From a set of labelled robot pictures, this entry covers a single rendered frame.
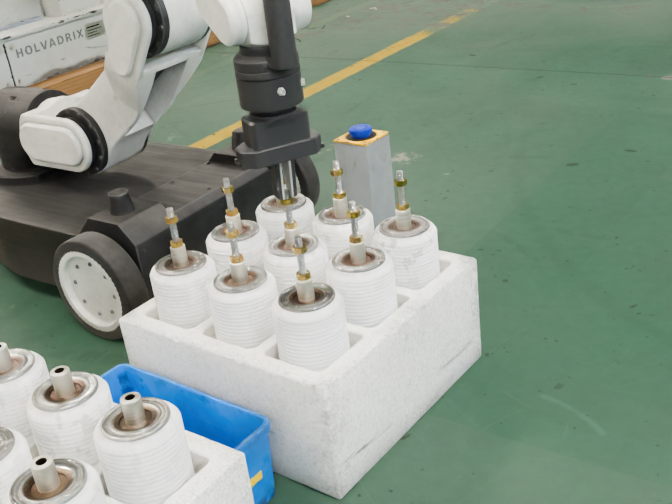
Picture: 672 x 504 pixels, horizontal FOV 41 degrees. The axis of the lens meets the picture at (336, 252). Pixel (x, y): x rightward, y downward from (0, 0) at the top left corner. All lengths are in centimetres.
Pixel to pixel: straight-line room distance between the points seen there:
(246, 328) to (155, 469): 31
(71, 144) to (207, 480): 99
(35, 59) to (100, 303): 184
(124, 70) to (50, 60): 179
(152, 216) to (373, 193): 41
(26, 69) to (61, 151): 151
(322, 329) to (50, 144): 93
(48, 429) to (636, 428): 78
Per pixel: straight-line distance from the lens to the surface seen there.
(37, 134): 193
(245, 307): 121
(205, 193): 174
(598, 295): 165
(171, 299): 130
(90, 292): 169
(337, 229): 136
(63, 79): 340
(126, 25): 162
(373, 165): 153
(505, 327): 155
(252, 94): 120
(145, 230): 164
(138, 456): 98
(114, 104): 179
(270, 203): 148
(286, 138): 124
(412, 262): 131
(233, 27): 117
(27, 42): 339
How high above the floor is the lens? 81
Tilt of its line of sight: 26 degrees down
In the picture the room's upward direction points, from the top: 7 degrees counter-clockwise
